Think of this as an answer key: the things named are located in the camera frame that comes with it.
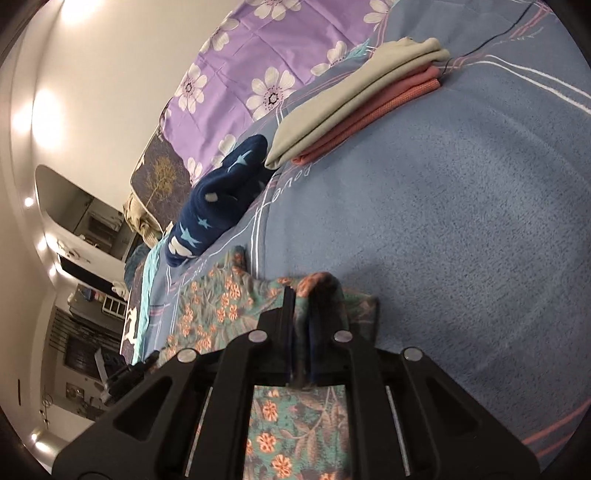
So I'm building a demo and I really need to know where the beige crumpled clothing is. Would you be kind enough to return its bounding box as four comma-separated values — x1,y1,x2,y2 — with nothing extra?
122,194,162,247

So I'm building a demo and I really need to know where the pink folded cloth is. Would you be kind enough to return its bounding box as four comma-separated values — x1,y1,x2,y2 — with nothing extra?
291,65,441,166

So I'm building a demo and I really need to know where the teal floral shirt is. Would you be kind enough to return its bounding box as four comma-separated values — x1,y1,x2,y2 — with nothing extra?
164,244,382,480

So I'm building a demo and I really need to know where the dark teal fuzzy blanket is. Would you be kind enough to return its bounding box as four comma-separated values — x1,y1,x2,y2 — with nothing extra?
124,244,152,287

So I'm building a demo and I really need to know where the dark deer print blanket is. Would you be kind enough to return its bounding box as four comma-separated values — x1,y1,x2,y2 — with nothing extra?
119,258,155,365

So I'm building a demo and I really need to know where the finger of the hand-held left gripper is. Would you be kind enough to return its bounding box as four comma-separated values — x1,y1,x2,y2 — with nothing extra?
108,352,160,398

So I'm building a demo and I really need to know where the dark tree print cushion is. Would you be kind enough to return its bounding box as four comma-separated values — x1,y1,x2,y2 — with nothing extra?
130,134,195,227

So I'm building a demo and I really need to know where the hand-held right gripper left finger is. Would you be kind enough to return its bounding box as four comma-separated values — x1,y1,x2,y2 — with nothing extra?
53,286,296,480

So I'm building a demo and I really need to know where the navy star print garment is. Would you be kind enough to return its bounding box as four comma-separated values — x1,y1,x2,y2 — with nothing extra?
165,135,273,268

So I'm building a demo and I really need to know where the white rack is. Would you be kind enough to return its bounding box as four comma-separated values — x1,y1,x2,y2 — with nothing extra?
102,296,128,319

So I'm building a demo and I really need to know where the purple floral pillow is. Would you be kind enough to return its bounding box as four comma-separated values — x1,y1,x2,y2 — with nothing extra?
159,0,398,185

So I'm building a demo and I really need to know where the beige folded cloth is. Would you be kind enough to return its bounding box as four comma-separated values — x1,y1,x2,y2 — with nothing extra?
265,37,451,171

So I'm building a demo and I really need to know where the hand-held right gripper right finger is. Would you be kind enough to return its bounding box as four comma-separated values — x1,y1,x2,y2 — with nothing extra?
309,314,541,480

